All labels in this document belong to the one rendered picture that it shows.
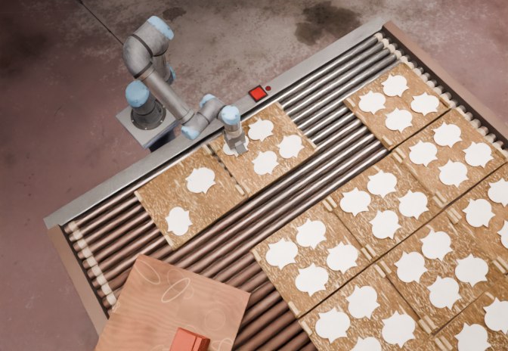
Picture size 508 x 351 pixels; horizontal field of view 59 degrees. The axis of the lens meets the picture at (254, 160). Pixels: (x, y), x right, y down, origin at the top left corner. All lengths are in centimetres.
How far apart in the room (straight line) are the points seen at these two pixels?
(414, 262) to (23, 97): 310
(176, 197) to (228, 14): 220
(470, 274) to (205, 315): 112
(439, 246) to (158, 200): 128
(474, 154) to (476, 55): 175
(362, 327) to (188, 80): 234
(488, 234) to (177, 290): 137
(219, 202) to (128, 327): 65
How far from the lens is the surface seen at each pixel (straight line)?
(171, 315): 189
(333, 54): 253
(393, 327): 200
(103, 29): 412
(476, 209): 224
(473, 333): 210
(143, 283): 194
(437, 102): 244
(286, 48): 372
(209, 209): 208
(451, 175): 226
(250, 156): 216
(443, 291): 208
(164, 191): 215
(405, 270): 205
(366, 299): 199
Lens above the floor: 288
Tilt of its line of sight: 65 degrees down
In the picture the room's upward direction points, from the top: 5 degrees counter-clockwise
